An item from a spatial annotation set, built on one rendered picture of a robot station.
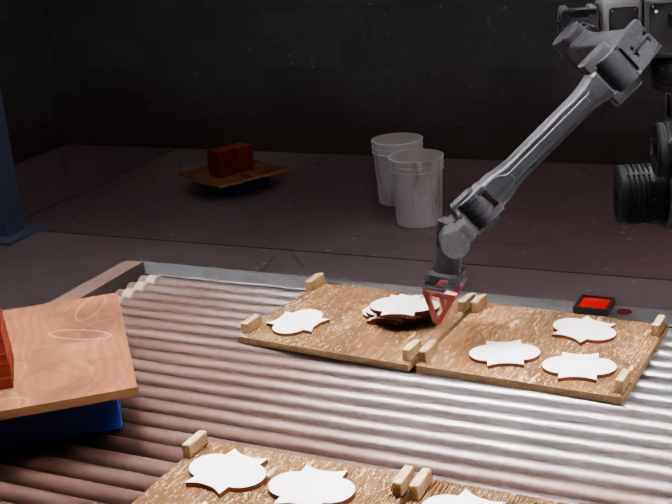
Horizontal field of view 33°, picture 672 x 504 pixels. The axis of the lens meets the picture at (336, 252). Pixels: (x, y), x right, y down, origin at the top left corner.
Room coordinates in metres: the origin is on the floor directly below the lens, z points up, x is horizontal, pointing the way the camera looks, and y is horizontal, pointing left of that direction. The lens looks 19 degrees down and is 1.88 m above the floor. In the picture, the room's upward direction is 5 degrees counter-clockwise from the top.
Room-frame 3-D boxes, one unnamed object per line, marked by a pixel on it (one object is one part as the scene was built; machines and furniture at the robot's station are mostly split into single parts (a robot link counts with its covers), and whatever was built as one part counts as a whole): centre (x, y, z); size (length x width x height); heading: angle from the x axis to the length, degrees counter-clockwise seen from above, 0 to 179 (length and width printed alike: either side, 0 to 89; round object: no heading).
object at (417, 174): (5.85, -0.47, 0.19); 0.30 x 0.30 x 0.37
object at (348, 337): (2.27, -0.04, 0.93); 0.41 x 0.35 x 0.02; 58
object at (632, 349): (2.06, -0.40, 0.93); 0.41 x 0.35 x 0.02; 60
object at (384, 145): (6.27, -0.40, 0.19); 0.30 x 0.30 x 0.37
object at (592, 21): (2.66, -0.62, 1.45); 0.09 x 0.08 x 0.12; 84
